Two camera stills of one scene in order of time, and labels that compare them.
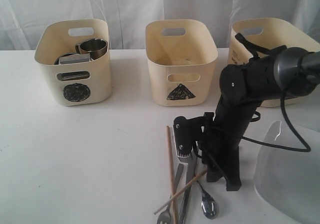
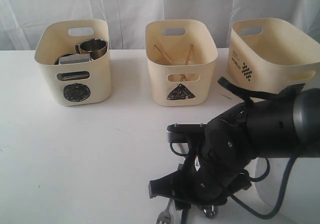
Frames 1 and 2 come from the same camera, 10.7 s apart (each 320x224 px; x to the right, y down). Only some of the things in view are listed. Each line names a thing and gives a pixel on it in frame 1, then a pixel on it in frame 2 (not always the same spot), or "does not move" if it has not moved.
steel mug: (96, 47) does not move
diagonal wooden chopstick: (200, 175) to (187, 60)
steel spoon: (208, 205) does not move
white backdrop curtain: (26, 9) does not move
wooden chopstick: (171, 180) to (163, 54)
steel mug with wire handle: (73, 75) does not move
